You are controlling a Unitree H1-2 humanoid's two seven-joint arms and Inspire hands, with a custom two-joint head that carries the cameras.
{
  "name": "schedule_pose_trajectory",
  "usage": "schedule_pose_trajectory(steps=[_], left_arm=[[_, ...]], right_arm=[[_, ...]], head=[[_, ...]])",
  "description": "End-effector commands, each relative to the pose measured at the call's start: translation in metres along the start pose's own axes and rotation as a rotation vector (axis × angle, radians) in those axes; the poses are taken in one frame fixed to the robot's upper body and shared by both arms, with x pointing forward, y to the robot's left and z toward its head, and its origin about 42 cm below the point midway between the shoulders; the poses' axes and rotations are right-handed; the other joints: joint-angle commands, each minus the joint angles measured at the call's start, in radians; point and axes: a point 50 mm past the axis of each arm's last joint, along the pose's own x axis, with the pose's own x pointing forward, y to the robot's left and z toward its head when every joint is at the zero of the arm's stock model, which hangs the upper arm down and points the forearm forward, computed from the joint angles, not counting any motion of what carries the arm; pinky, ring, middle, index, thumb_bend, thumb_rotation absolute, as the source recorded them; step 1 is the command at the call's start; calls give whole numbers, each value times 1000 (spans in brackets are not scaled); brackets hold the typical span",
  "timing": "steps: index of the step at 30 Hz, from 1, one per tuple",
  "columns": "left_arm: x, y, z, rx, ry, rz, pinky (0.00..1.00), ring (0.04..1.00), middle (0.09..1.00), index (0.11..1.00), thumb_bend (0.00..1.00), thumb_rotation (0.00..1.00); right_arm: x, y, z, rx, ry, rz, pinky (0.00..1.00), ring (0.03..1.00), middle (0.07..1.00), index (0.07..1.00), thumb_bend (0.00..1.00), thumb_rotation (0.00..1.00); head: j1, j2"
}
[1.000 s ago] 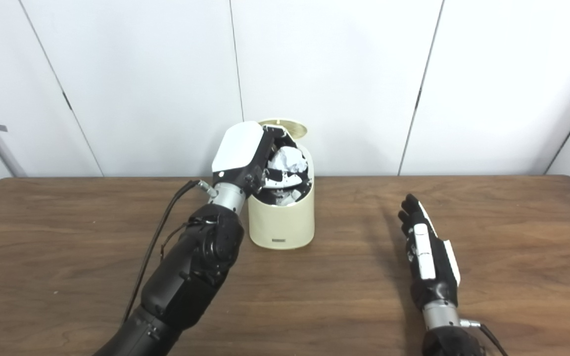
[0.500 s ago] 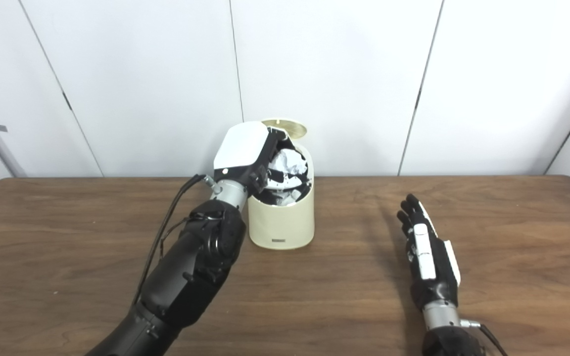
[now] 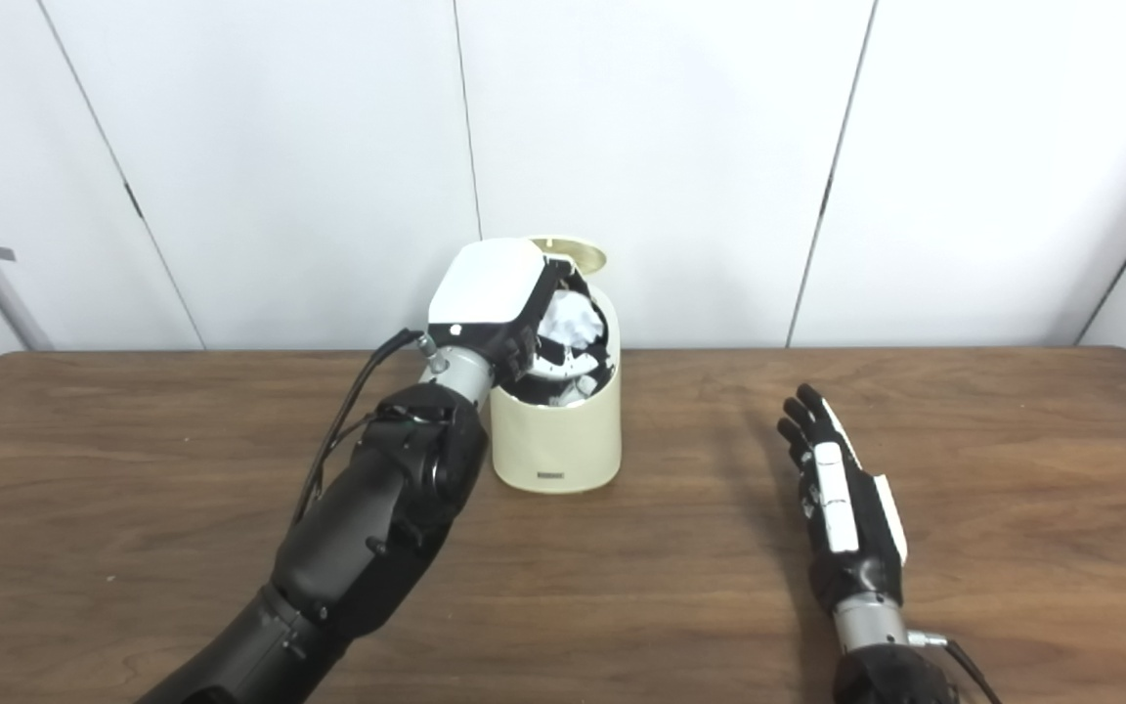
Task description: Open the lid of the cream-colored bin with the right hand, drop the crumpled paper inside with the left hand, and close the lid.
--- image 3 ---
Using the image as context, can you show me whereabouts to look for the black bin liner bag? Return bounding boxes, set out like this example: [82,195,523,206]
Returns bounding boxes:
[504,332,618,407]

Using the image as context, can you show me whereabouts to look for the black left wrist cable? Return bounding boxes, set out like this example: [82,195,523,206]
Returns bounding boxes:
[289,328,447,529]

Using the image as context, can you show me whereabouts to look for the round cream bin lid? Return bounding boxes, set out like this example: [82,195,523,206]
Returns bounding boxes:
[529,236,609,280]

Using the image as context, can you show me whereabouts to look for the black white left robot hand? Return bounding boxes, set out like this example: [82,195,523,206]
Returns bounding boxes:
[424,238,613,407]

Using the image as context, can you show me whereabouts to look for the white paper ball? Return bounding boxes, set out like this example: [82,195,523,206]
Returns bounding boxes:
[536,296,608,368]

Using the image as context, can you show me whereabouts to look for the cream-colored desktop trash bin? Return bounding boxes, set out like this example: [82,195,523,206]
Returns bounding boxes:
[490,279,623,495]

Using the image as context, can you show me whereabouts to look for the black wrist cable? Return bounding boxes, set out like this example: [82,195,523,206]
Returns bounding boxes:
[907,631,1004,704]
[289,328,447,529]

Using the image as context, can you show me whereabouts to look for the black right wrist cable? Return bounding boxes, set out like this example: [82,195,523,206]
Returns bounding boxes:
[907,631,1004,704]

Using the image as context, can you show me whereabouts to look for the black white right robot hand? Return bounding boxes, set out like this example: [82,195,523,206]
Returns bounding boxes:
[778,383,909,615]

